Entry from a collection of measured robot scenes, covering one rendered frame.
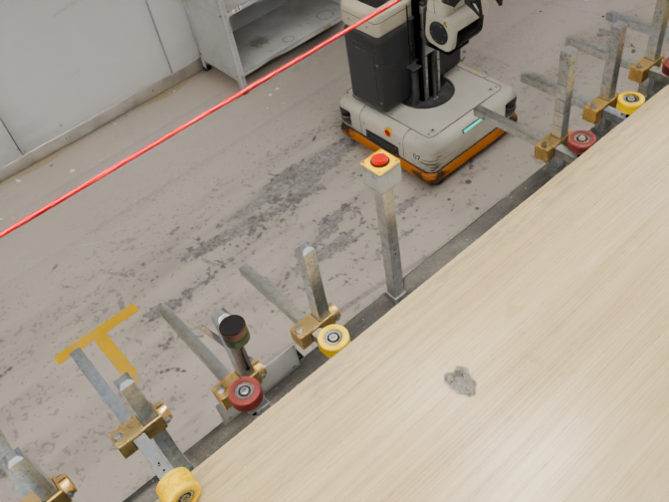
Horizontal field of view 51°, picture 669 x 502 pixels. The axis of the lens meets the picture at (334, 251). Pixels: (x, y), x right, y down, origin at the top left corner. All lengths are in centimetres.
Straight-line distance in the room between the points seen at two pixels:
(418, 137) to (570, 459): 199
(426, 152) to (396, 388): 175
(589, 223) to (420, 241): 130
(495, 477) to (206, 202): 241
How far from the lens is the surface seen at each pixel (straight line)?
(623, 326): 179
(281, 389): 193
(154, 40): 437
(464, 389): 164
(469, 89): 353
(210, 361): 184
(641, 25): 293
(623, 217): 202
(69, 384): 312
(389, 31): 320
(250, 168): 370
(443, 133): 327
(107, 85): 432
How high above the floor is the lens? 231
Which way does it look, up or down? 47 degrees down
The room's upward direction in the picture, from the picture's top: 12 degrees counter-clockwise
